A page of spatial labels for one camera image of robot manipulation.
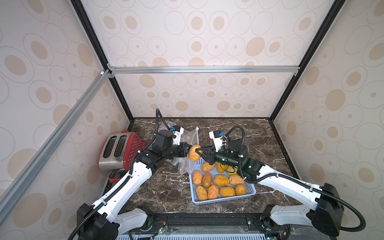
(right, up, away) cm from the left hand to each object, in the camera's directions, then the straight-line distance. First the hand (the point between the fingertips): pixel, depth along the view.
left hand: (197, 147), depth 72 cm
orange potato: (-2, -4, -3) cm, 5 cm away
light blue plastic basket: (-2, -13, +21) cm, 25 cm away
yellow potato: (+13, -15, +18) cm, 27 cm away
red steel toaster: (-44, -2, +10) cm, 45 cm away
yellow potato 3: (+15, -24, +7) cm, 29 cm away
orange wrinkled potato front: (+8, -25, +7) cm, 27 cm away
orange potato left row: (0, -18, +12) cm, 22 cm away
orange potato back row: (+6, -14, +16) cm, 22 cm away
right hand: (+2, 0, -2) cm, 3 cm away
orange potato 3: (+22, -22, +5) cm, 32 cm away
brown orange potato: (+5, -20, +11) cm, 23 cm away
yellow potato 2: (+13, -20, +11) cm, 26 cm away
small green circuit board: (-18, -39, -1) cm, 43 cm away
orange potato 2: (+2, -25, +7) cm, 26 cm away
